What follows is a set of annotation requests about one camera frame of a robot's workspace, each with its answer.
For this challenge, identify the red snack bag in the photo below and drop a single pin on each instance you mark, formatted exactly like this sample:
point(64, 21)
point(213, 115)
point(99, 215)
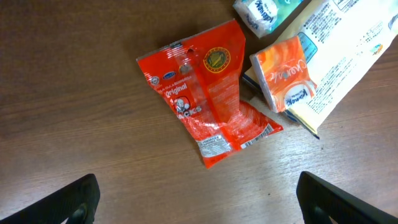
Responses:
point(198, 77)

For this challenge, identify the teal tissue pack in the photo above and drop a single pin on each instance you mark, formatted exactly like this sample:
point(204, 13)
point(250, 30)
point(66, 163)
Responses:
point(263, 16)

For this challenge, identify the orange tissue pack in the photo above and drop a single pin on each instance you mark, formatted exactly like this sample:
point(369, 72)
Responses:
point(282, 72)

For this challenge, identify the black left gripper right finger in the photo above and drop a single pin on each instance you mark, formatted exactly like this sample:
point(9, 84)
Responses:
point(323, 202)

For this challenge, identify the yellow wet wipes pack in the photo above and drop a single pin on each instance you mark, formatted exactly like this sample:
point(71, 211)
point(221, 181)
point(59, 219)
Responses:
point(341, 41)

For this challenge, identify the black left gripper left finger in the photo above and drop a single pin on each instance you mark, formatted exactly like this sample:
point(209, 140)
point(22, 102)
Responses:
point(74, 203)

